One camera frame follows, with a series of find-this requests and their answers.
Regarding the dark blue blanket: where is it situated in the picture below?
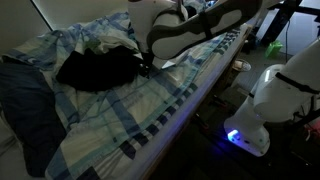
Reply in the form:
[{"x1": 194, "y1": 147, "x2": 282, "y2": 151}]
[{"x1": 0, "y1": 59, "x2": 66, "y2": 177}]

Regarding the blue plaid bed sheet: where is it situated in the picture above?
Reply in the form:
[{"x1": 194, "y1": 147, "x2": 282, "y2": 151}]
[{"x1": 2, "y1": 0, "x2": 244, "y2": 180}]

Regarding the black clothing pile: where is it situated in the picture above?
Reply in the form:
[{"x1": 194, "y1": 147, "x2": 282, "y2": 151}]
[{"x1": 56, "y1": 46, "x2": 142, "y2": 92}]

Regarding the white book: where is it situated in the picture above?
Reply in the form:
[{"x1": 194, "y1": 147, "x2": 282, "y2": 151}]
[{"x1": 161, "y1": 60, "x2": 176, "y2": 69}]

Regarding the wooden bed frame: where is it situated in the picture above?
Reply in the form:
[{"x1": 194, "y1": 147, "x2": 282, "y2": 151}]
[{"x1": 120, "y1": 24, "x2": 252, "y2": 180}]

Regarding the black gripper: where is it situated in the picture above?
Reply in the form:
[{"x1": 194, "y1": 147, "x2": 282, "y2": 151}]
[{"x1": 139, "y1": 52, "x2": 154, "y2": 78}]

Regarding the green bag on floor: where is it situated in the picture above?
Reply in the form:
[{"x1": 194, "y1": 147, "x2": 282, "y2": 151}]
[{"x1": 265, "y1": 40, "x2": 283, "y2": 58}]

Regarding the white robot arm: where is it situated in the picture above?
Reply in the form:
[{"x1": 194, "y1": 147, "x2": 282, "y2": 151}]
[{"x1": 127, "y1": 0, "x2": 320, "y2": 157}]

